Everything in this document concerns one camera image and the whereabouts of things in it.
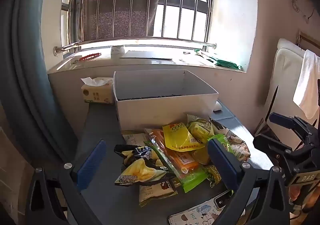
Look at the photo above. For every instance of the picture frame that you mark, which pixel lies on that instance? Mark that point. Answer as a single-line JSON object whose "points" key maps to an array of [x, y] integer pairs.
{"points": [[310, 39]]}

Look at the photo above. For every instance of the blue curtain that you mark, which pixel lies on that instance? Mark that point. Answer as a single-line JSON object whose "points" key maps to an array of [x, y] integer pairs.
{"points": [[30, 65]]}

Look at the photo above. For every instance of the brown mesh cloth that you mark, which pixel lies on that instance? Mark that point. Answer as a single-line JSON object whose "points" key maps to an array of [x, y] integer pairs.
{"points": [[120, 15]]}

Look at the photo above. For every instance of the black chips packet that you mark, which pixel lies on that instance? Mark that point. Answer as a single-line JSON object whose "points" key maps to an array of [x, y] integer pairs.
{"points": [[140, 170]]}

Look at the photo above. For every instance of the white brown-print snack packet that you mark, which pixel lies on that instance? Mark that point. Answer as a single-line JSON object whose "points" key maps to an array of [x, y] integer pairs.
{"points": [[155, 193]]}

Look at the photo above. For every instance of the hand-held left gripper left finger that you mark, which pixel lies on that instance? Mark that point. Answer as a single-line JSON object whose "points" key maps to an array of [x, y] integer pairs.
{"points": [[91, 165]]}

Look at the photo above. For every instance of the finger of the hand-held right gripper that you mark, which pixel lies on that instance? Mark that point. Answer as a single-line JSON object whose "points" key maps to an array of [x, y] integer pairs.
{"points": [[270, 142], [280, 117]]}

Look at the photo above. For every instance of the white cup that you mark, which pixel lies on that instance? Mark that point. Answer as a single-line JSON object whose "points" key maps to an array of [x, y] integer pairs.
{"points": [[118, 50]]}

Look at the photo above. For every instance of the white towel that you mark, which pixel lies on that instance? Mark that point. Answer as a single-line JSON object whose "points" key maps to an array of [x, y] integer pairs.
{"points": [[308, 85]]}

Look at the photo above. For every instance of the metal window grille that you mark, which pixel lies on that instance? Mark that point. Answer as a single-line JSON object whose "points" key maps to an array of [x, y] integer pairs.
{"points": [[185, 3]]}

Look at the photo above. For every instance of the yellow snack pouch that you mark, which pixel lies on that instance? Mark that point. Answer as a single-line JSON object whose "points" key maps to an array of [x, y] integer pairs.
{"points": [[178, 137]]}

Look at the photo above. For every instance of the blue-grey table cloth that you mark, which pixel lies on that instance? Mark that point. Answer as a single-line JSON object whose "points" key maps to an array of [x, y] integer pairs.
{"points": [[105, 125]]}

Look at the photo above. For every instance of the white cardboard box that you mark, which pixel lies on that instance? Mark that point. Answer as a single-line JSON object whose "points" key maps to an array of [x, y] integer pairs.
{"points": [[162, 112]]}

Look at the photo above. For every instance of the metal window rail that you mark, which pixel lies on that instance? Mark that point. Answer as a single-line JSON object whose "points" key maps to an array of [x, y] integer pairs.
{"points": [[150, 40]]}

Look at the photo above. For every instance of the tissue pack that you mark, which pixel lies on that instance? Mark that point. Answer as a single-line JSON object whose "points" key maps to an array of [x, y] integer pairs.
{"points": [[96, 90]]}

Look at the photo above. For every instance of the yellow-green snack packet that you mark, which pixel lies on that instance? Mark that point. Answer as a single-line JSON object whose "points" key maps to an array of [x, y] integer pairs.
{"points": [[200, 127]]}

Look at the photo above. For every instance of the small yellow snack packet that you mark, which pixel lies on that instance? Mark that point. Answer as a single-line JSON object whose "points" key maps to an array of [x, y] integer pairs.
{"points": [[201, 156]]}

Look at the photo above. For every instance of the stone windowsill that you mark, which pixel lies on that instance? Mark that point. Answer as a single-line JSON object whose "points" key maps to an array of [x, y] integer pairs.
{"points": [[100, 65]]}

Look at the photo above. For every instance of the green packets pile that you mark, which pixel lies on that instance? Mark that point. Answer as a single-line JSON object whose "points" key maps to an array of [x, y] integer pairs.
{"points": [[225, 62]]}

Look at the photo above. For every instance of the small white object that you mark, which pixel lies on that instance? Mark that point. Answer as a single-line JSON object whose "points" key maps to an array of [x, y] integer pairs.
{"points": [[217, 107]]}

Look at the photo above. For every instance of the phone with cartoon case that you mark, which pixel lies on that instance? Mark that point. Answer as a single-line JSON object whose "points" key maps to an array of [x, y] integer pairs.
{"points": [[200, 211]]}

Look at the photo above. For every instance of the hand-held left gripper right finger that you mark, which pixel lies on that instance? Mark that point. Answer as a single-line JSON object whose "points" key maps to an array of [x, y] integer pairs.
{"points": [[220, 157]]}

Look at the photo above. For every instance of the dark green snack packet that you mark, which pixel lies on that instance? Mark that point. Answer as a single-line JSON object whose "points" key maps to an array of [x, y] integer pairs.
{"points": [[213, 177]]}

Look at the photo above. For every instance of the white chair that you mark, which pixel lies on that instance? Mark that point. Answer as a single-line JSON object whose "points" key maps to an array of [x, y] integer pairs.
{"points": [[282, 77]]}

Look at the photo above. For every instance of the person's right hand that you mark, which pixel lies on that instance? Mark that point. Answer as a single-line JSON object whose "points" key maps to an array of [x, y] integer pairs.
{"points": [[295, 192]]}

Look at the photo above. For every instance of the orange snack green-edged wrapper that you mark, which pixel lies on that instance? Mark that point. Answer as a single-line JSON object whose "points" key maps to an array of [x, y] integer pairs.
{"points": [[180, 160]]}

